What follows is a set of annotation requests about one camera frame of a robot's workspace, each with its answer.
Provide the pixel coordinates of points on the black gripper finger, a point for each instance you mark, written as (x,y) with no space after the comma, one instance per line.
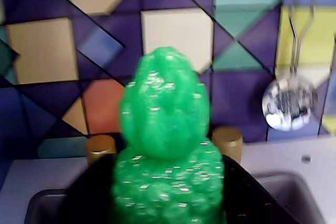
(246,197)
(90,195)

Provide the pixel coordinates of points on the white toy kitchen countertop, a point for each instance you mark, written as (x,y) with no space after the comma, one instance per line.
(275,155)

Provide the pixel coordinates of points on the gray sink basin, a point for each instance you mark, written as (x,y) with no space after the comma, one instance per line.
(302,197)

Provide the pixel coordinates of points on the green plastic pineapple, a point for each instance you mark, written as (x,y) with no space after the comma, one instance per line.
(165,129)

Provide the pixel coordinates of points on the silver metal ladle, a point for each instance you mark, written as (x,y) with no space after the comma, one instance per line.
(288,103)

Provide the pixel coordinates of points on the colourful geometric backsplash panel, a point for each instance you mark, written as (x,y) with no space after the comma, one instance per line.
(105,51)

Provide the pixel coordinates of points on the gold faucet knob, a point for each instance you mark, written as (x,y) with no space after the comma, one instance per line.
(229,140)
(101,146)

